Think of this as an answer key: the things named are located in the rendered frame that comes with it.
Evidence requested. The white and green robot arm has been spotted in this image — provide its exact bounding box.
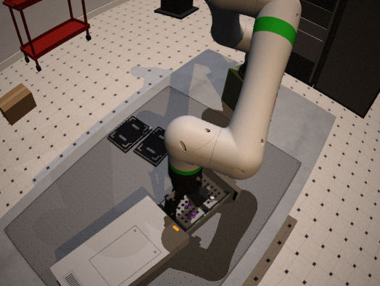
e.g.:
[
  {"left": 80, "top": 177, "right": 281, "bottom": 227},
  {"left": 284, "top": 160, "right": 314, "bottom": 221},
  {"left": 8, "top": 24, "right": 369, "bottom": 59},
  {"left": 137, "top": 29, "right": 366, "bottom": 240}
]
[{"left": 164, "top": 0, "right": 302, "bottom": 186}]

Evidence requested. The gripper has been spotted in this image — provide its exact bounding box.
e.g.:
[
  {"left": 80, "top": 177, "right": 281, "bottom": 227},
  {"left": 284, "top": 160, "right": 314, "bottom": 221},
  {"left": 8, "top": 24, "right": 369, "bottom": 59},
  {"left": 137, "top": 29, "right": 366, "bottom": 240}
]
[{"left": 164, "top": 175, "right": 203, "bottom": 221}]

